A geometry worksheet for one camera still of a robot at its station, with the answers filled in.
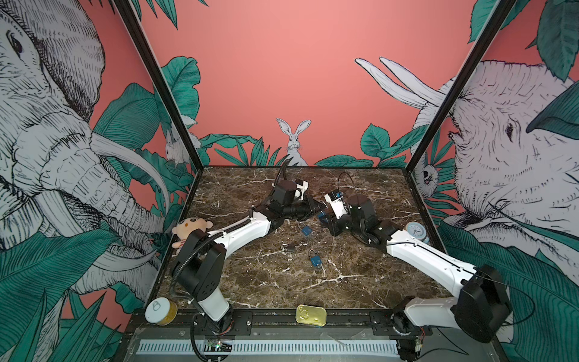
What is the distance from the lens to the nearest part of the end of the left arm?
2.33 ft

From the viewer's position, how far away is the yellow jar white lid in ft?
2.35

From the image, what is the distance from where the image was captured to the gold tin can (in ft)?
2.39

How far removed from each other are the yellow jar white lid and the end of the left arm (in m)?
0.51

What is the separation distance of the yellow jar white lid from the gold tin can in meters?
0.43
